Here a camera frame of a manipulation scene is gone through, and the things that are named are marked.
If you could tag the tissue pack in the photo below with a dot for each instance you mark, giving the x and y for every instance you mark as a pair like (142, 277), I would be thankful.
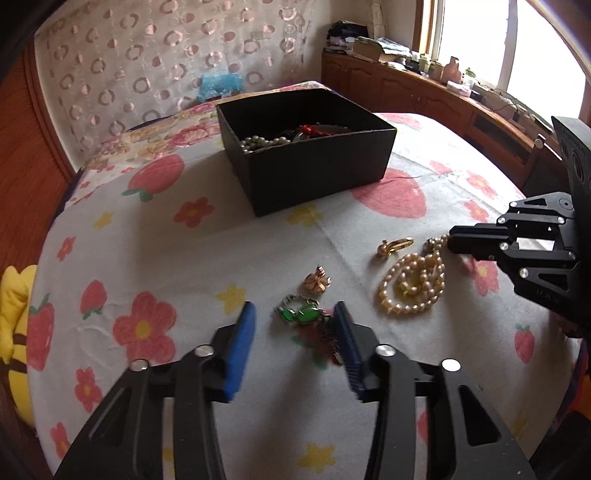
(459, 88)

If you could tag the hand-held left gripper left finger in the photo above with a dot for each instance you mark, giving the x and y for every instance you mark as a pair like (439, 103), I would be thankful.
(240, 350)

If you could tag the green cap bottle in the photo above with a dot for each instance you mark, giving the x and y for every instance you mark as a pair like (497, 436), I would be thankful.
(469, 77)

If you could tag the pink bottle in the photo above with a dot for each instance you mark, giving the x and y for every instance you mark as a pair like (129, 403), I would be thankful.
(452, 71)

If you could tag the wooden cabinet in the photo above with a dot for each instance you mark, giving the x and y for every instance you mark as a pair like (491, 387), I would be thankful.
(415, 92)

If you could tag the stack of cardboard boxes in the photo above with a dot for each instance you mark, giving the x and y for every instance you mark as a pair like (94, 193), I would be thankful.
(378, 50)

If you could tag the floral blanket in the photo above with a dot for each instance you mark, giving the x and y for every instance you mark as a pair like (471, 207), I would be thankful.
(152, 138)

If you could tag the blue plastic bag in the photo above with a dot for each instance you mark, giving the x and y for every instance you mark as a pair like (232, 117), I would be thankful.
(219, 86)

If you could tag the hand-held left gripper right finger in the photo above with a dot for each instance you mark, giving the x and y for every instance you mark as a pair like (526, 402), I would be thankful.
(345, 346)

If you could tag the gold earring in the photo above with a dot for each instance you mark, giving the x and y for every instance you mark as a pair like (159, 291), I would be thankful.
(384, 251)

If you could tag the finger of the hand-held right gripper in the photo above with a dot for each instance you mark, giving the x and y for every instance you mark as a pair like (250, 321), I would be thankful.
(475, 232)
(475, 248)

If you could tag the black cardboard box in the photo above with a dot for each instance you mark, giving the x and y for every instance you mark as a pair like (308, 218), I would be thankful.
(314, 180)

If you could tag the tied patterned window curtain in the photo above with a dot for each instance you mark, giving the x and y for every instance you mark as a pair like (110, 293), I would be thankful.
(377, 18)

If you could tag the window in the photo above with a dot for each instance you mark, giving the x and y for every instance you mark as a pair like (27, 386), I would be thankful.
(508, 41)

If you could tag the yellow plush toy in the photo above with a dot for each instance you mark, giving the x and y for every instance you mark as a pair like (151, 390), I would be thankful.
(14, 323)

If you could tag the brown wooden wardrobe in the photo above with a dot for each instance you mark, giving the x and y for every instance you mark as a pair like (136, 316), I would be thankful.
(18, 161)

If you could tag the red jewelry piece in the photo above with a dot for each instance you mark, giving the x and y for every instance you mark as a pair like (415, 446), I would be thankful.
(314, 129)

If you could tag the circle pattern curtain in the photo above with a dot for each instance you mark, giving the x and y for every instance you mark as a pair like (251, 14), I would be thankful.
(138, 55)

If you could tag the rose gold brooch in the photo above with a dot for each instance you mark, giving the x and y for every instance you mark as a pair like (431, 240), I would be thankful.
(316, 281)

